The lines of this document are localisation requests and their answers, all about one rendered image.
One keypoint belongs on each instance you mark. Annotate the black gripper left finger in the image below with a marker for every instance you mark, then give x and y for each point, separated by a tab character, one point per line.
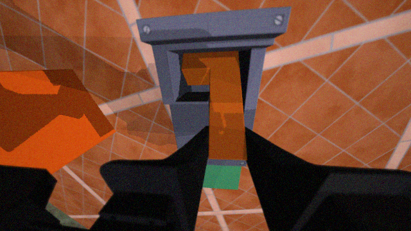
181	175

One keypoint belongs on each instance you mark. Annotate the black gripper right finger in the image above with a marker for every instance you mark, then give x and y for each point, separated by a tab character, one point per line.
291	189

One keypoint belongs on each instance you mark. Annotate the orange l-shaped part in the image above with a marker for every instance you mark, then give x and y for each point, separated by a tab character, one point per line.
221	71

